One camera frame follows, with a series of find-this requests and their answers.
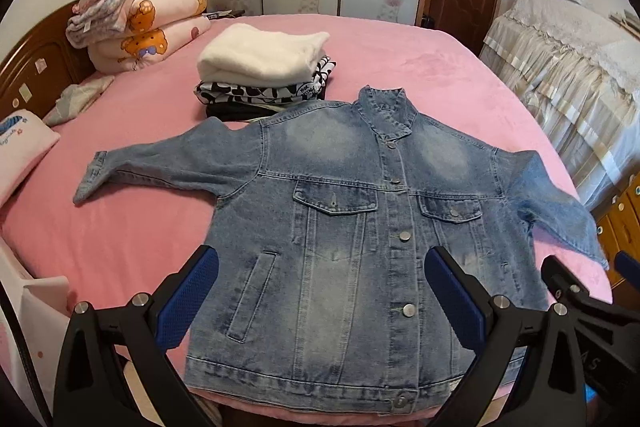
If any black white patterned folded garment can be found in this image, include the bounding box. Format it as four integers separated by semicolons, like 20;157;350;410
194;55;336;105

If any wooden headboard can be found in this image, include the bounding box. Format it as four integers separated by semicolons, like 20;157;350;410
0;1;96;119

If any white fluffy folded sweater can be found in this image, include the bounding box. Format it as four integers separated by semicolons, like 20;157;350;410
196;23;330;87

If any lace covered furniture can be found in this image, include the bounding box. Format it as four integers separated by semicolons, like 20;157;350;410
480;0;639;209

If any blue denim jacket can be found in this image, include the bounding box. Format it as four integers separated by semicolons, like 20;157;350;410
74;87;604;415

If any small grey cloth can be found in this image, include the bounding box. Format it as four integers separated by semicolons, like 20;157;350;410
43;75;115;127

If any white pink pillow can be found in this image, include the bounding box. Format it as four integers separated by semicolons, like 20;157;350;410
0;109;61;206

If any wooden drawer cabinet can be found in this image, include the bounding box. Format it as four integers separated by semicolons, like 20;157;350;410
597;174;640;288

